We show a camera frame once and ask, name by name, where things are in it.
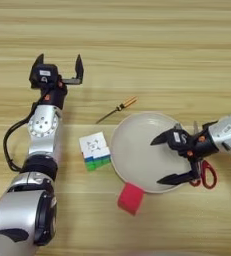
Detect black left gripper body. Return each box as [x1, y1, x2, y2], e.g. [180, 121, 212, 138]
[36, 77, 84, 111]

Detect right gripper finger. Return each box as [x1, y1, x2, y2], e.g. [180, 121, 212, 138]
[149, 129, 172, 147]
[156, 171, 196, 187]

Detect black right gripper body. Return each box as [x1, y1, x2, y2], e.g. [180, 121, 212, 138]
[178, 132, 220, 181]

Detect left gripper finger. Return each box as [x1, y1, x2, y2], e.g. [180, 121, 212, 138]
[74, 54, 85, 81]
[31, 53, 46, 68]

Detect round beige plate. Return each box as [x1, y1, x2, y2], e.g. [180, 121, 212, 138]
[110, 111, 201, 194]

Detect red handled scissors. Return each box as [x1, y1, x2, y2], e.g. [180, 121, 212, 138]
[173, 120, 218, 190]

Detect screwdriver with amber handle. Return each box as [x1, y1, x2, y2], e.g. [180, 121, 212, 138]
[95, 96, 138, 125]

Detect red block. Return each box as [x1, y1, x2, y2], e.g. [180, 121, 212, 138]
[116, 182, 145, 217]

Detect multicoloured puzzle cube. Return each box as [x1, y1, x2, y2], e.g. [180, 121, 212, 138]
[78, 131, 112, 172]

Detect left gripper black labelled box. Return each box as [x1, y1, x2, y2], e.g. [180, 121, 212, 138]
[29, 63, 60, 90]

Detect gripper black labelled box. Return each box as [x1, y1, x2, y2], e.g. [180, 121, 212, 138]
[166, 128, 193, 152]
[29, 63, 60, 90]

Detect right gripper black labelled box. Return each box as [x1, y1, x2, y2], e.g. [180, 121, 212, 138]
[166, 128, 193, 152]

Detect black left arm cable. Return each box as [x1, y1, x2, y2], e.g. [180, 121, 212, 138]
[2, 99, 41, 173]

